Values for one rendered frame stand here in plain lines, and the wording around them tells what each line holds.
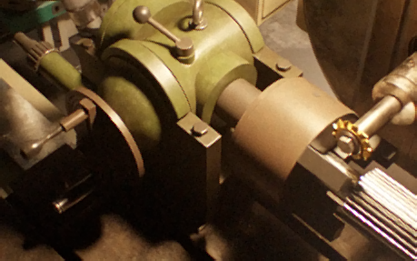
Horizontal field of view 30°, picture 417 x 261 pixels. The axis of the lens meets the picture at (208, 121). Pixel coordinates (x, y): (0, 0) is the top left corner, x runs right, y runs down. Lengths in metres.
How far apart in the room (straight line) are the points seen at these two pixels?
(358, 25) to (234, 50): 0.21
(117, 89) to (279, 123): 0.27
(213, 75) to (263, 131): 0.14
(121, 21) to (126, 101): 0.16
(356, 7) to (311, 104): 0.22
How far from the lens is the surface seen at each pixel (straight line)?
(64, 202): 1.30
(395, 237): 1.12
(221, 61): 1.24
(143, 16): 1.23
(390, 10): 1.24
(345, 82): 1.42
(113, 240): 1.36
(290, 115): 1.14
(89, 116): 1.19
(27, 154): 1.15
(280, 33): 3.14
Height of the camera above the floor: 2.16
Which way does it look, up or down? 50 degrees down
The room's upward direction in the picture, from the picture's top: straight up
